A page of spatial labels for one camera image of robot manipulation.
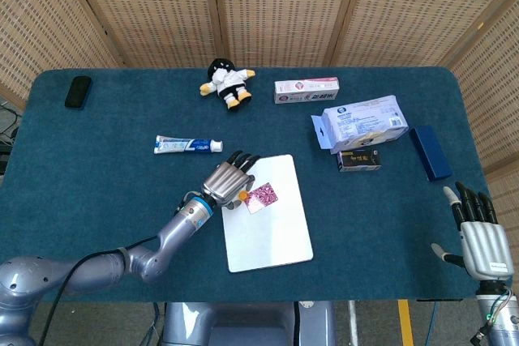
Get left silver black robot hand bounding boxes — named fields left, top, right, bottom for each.
left=201, top=150, right=263, bottom=211

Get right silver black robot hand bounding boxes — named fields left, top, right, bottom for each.
left=431, top=181, right=513, bottom=281

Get pink patterned square object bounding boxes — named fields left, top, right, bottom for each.
left=245, top=182, right=281, bottom=215

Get blue white toothpaste tube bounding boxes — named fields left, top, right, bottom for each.
left=153, top=135, right=224, bottom=155

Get white rectangular board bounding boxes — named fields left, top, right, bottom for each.
left=218, top=154, right=315, bottom=274

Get black white plush doll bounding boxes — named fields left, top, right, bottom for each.
left=199, top=57, right=257, bottom=112

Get long dark blue box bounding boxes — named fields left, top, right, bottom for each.
left=409, top=125, right=453, bottom=182

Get white pink toothpaste box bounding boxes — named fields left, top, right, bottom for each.
left=273, top=75, right=340, bottom=105

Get teal felt table mat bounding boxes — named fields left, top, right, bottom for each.
left=0, top=66, right=491, bottom=303

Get small black gold box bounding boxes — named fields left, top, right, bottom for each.
left=337, top=148, right=383, bottom=173

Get grey robot torso base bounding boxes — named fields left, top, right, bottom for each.
left=160, top=301, right=337, bottom=346

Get white wipes package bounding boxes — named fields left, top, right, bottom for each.
left=311, top=95, right=410, bottom=155

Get black oblong case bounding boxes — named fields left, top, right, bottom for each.
left=64, top=75, right=93, bottom=111

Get woven bamboo folding screen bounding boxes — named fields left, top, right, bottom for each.
left=0, top=0, right=519, bottom=237

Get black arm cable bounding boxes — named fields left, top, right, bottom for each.
left=36, top=234, right=160, bottom=346

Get black background cables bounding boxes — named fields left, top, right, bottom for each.
left=0, top=100, right=21, bottom=160

